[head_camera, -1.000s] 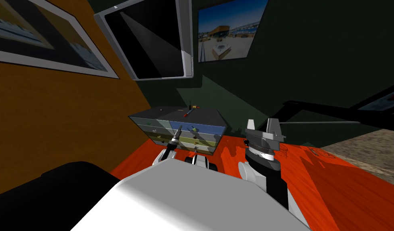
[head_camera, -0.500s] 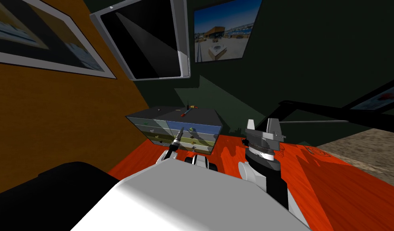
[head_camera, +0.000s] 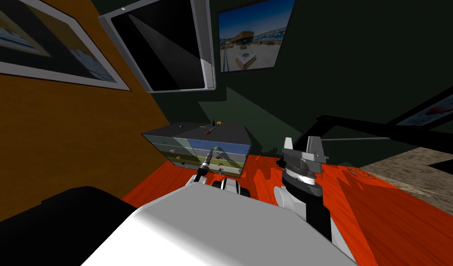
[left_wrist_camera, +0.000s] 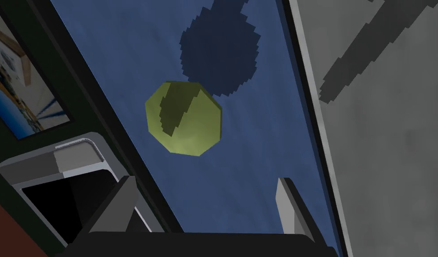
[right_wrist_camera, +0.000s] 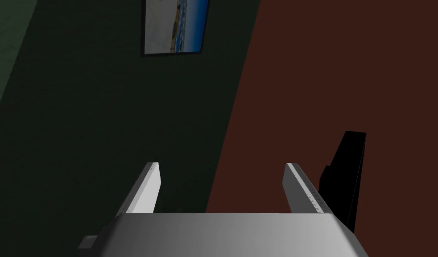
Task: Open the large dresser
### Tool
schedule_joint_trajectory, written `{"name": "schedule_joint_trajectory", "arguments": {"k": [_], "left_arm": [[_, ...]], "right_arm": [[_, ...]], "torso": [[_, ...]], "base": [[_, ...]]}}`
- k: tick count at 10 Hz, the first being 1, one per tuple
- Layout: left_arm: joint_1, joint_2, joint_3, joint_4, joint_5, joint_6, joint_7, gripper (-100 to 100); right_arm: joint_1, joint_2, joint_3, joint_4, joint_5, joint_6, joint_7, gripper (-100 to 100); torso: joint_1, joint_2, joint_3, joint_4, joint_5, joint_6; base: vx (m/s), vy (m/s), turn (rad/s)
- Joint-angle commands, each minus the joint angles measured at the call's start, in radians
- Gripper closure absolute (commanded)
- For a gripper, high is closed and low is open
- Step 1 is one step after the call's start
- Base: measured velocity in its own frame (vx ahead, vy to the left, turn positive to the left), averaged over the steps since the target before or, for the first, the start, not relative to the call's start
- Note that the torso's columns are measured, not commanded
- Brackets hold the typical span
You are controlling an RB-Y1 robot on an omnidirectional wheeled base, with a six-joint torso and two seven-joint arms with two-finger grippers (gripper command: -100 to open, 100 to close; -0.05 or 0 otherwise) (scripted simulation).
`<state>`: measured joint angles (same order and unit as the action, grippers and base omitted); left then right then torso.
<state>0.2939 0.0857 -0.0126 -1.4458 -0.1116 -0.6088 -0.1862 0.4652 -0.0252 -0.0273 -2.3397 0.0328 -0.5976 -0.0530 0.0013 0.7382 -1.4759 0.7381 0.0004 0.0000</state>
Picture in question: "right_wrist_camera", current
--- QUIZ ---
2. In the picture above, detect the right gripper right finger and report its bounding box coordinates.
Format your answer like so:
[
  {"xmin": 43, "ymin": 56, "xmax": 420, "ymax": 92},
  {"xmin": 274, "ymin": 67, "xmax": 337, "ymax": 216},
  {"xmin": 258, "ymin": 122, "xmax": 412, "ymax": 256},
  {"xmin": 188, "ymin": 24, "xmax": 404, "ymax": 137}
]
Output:
[{"xmin": 282, "ymin": 162, "xmax": 335, "ymax": 215}]

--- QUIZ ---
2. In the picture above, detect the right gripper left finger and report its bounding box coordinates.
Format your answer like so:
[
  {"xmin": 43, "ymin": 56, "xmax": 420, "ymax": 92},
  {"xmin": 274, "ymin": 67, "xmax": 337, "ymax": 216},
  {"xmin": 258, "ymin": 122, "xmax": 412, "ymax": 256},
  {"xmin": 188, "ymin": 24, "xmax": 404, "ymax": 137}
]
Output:
[{"xmin": 115, "ymin": 162, "xmax": 162, "ymax": 218}]

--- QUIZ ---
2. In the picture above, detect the black flat box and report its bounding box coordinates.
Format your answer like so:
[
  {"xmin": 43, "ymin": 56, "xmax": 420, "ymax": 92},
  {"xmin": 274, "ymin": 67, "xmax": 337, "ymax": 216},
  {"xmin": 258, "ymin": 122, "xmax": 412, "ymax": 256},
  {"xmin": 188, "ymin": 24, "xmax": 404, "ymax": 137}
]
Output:
[{"xmin": 318, "ymin": 130, "xmax": 367, "ymax": 234}]

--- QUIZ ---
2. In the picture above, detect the framed beach picture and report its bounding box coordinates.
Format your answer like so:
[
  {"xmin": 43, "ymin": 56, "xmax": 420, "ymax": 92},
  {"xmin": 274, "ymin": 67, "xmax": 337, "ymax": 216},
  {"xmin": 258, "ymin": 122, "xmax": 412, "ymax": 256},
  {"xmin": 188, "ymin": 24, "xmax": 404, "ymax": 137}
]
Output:
[{"xmin": 140, "ymin": 0, "xmax": 210, "ymax": 58}]

